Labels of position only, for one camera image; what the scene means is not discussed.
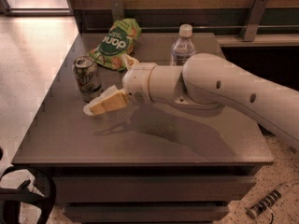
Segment metal wall bracket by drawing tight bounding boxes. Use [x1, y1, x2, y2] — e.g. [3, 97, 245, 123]
[110, 0, 124, 21]
[240, 0, 269, 42]

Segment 7up soda can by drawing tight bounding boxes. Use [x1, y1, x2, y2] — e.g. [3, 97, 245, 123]
[72, 56, 102, 102]

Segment right metal wall bracket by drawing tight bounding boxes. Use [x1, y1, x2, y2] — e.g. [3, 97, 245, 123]
[240, 0, 269, 42]

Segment lower cabinet drawer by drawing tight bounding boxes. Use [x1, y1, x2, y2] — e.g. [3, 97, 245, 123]
[64, 205, 229, 224]

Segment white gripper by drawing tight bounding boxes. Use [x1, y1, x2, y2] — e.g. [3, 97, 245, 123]
[83, 54, 157, 116]

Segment black chair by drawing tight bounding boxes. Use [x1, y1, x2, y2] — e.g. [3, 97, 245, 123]
[0, 165, 56, 224]

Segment green chip bag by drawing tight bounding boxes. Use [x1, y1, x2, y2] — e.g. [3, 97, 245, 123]
[88, 19, 141, 71]

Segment clear plastic water bottle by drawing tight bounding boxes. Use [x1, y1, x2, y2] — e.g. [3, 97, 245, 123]
[170, 24, 196, 65]

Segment cabinet drawer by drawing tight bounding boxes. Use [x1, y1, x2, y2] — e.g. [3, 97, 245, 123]
[64, 205, 229, 224]
[54, 176, 255, 203]

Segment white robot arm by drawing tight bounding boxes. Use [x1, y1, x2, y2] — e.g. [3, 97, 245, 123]
[83, 53, 299, 149]

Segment upper cabinet drawer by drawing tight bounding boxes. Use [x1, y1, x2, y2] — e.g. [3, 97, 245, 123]
[54, 176, 255, 203]

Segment left metal wall bracket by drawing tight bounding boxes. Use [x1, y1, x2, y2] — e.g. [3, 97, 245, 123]
[110, 0, 124, 21]

